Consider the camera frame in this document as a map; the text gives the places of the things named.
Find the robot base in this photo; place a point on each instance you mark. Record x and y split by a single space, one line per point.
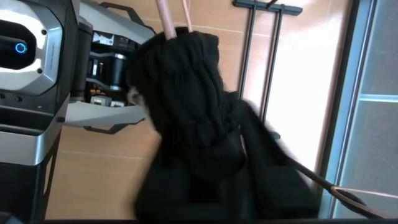
31 77

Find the window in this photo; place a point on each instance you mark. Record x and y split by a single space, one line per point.
373 62

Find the black clothes rack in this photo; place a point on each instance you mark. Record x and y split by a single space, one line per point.
248 46

